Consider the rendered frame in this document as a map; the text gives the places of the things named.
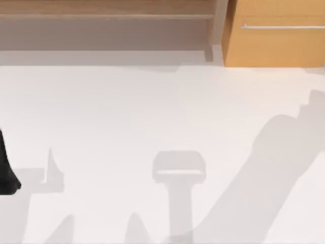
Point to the open wooden shelf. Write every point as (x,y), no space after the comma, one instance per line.
(106,28)

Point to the wooden cupboard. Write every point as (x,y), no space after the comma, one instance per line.
(274,48)

